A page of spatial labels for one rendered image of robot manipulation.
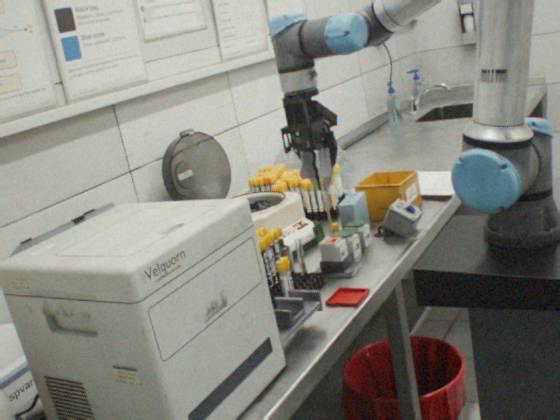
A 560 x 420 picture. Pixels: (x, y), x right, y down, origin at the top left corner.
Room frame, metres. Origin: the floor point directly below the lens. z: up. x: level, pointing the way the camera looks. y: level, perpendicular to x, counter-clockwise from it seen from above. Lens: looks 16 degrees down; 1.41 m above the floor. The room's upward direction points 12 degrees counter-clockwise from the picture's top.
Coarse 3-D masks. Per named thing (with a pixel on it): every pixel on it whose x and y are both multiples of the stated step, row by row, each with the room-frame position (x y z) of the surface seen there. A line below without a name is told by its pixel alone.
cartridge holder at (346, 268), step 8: (320, 264) 1.33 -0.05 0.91; (328, 264) 1.32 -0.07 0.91; (336, 264) 1.31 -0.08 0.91; (344, 264) 1.31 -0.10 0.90; (352, 264) 1.33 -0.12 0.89; (360, 264) 1.33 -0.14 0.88; (328, 272) 1.31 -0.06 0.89; (336, 272) 1.31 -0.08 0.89; (344, 272) 1.30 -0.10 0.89; (352, 272) 1.29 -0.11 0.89
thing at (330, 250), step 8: (328, 240) 1.34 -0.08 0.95; (336, 240) 1.33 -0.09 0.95; (344, 240) 1.34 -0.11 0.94; (320, 248) 1.33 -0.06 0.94; (328, 248) 1.32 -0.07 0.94; (336, 248) 1.31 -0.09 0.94; (344, 248) 1.33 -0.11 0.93; (328, 256) 1.32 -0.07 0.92; (336, 256) 1.31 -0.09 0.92; (344, 256) 1.32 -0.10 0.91
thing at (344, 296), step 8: (344, 288) 1.22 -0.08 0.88; (352, 288) 1.21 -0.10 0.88; (360, 288) 1.21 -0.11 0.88; (368, 288) 1.20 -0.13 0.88; (336, 296) 1.21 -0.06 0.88; (344, 296) 1.20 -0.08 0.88; (352, 296) 1.19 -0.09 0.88; (360, 296) 1.18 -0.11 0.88; (328, 304) 1.17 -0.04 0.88; (336, 304) 1.16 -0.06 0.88; (344, 304) 1.15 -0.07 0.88; (352, 304) 1.15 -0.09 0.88
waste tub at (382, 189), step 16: (368, 176) 1.72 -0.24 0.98; (384, 176) 1.74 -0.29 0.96; (400, 176) 1.72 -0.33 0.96; (416, 176) 1.68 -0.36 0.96; (368, 192) 1.63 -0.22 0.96; (384, 192) 1.61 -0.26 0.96; (400, 192) 1.58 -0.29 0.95; (416, 192) 1.66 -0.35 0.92; (368, 208) 1.64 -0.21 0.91; (384, 208) 1.61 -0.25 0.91
